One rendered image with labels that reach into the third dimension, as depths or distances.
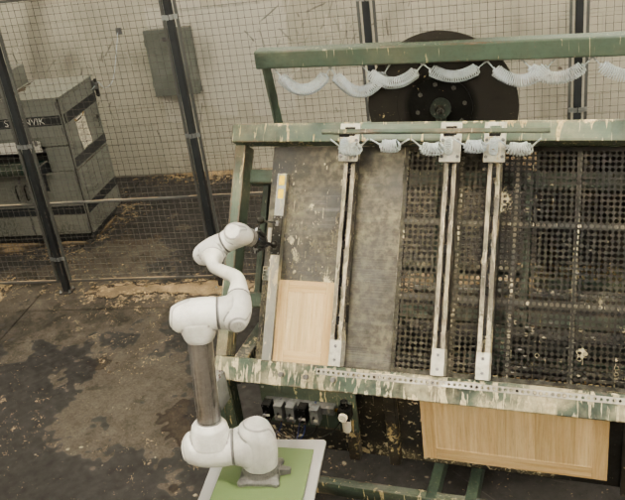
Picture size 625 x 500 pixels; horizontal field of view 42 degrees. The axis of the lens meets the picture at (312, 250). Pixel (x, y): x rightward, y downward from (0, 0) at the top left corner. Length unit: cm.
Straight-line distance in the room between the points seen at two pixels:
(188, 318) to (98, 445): 227
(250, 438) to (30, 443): 241
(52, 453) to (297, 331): 202
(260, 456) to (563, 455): 156
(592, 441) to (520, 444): 34
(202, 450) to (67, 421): 230
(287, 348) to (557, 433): 137
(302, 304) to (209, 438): 95
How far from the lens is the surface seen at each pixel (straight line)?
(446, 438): 432
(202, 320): 322
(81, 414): 570
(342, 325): 394
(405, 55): 431
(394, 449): 439
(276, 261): 412
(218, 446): 349
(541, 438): 422
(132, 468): 512
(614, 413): 379
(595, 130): 387
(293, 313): 409
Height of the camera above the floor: 317
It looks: 26 degrees down
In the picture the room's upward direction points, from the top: 8 degrees counter-clockwise
